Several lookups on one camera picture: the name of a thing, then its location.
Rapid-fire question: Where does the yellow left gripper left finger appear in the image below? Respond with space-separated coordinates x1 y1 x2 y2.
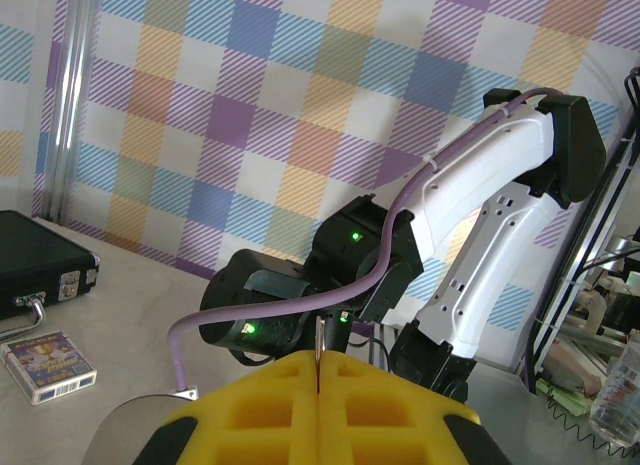
131 349 322 465

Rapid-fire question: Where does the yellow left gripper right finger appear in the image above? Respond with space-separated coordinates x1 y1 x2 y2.
319 352 512 465

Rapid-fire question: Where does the aluminium corner post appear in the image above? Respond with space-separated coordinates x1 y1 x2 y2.
42 0 100 222

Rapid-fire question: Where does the black metal rack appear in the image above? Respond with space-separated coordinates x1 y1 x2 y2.
519 64 640 386

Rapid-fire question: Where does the green paper stack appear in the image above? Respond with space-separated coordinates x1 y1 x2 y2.
535 372 599 417

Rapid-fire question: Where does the black briefcase with metal handle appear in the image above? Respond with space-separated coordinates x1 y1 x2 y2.
0 209 101 342

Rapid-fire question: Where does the clear plastic water bottle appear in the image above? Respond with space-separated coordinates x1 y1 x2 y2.
588 328 640 450

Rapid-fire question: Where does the black coiled cable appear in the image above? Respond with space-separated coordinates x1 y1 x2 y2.
543 382 594 444

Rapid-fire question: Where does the silver keyring with chain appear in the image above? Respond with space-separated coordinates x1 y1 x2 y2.
313 315 328 379

